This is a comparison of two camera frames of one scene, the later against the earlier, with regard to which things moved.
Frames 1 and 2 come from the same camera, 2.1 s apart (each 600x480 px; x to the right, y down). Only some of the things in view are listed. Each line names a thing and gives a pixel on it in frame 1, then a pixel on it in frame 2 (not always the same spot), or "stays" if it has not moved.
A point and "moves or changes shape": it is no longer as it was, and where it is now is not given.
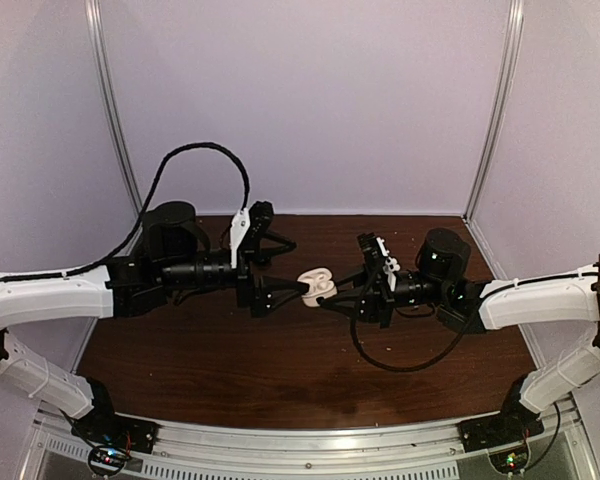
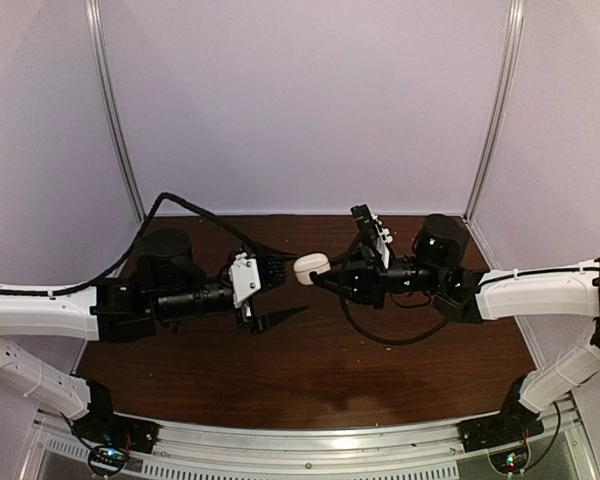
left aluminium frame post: (105, 88) stays
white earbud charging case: (320, 285) moves or changes shape
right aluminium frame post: (515, 23) stays
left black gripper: (257, 297) → (265, 322)
